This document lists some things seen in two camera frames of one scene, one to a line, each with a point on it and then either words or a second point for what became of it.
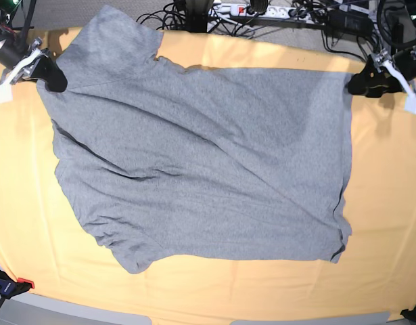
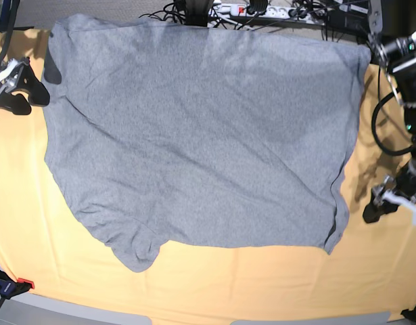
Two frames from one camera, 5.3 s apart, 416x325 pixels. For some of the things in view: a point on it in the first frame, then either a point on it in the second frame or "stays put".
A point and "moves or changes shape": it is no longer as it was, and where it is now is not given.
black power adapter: (349, 22) stays put
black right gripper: (379, 59) -> (405, 183)
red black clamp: (5, 286) stays put
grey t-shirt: (166, 161) moves or changes shape
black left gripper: (47, 70) -> (28, 82)
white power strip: (278, 11) stays put
